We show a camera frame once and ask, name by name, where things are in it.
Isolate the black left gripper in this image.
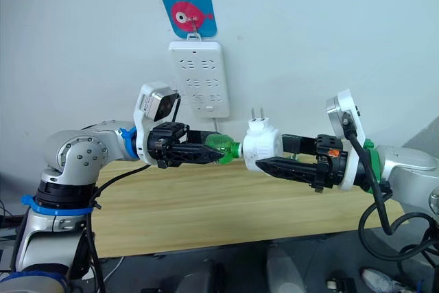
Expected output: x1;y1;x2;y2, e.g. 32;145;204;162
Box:
147;121;226;170

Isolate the white power strip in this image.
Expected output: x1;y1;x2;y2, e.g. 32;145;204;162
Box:
167;40;231;120

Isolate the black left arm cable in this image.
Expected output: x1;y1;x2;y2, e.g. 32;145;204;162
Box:
84;163;152;293

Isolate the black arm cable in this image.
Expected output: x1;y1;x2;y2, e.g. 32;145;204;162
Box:
84;163;152;293
340;110;439;273

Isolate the green liquid bottle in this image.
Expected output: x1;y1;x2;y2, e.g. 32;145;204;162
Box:
204;132;245;165

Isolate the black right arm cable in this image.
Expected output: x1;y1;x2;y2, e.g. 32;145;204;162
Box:
340;110;439;273

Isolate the small black box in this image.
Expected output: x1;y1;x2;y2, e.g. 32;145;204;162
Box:
325;277;358;293

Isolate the dark rounded shape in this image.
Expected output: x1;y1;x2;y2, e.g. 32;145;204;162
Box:
173;261;228;293

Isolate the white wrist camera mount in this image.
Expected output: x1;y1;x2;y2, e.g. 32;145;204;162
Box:
132;82;182;165
325;89;365;191

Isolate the thin white cable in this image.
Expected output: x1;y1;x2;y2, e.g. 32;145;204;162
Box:
102;256;126;284

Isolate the white and red shoe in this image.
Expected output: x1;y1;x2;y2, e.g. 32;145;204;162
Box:
359;266;411;293

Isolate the white mosquito repellent heater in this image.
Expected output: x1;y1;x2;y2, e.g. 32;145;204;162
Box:
241;106;285;172

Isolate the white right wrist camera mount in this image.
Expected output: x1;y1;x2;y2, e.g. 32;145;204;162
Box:
325;89;365;191

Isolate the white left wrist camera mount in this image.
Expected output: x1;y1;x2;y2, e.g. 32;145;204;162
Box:
132;82;182;165

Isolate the blue fish wall hook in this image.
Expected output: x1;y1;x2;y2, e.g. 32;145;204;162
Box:
161;0;219;42

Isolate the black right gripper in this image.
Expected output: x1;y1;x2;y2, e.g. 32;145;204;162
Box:
254;133;349;194

